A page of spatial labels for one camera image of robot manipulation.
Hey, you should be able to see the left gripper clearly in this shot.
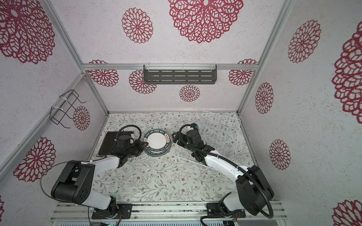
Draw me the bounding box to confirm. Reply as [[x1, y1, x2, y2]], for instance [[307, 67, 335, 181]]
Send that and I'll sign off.
[[126, 138, 149, 157]]

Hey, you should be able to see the dark grey wall shelf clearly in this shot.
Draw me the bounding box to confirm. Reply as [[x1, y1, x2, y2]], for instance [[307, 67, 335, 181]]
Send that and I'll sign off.
[[143, 65, 217, 85]]

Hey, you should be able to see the black wire wall basket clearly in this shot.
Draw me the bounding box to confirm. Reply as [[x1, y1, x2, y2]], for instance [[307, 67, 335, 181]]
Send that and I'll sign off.
[[49, 89, 86, 129]]

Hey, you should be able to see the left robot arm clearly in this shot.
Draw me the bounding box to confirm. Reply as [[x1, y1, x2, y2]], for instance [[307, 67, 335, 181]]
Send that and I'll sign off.
[[51, 135, 149, 213]]

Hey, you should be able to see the white round plate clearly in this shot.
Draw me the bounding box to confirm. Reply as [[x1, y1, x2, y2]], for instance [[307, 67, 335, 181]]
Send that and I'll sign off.
[[144, 129, 171, 147], [145, 144, 171, 157]]

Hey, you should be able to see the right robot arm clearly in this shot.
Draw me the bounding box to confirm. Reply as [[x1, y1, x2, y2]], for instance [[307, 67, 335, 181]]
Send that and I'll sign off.
[[172, 128, 274, 219]]

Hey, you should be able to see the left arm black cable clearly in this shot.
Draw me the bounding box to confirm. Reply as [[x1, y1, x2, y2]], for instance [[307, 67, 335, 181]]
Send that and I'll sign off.
[[40, 124, 142, 202]]

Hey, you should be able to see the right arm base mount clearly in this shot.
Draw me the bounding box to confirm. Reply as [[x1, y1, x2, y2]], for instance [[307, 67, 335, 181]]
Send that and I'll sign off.
[[206, 202, 246, 218]]

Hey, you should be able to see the white wire dish rack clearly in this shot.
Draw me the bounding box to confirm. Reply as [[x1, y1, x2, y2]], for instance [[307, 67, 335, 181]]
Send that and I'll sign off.
[[172, 110, 242, 169]]

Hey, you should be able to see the black square plate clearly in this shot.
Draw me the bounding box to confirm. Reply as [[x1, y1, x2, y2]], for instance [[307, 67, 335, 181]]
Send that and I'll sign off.
[[97, 131, 134, 157]]

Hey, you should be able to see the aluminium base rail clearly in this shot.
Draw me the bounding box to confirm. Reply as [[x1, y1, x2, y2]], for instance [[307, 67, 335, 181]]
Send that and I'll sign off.
[[50, 200, 288, 222]]

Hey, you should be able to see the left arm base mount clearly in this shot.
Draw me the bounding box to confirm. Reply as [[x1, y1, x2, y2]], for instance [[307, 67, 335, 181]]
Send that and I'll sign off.
[[91, 203, 133, 220]]

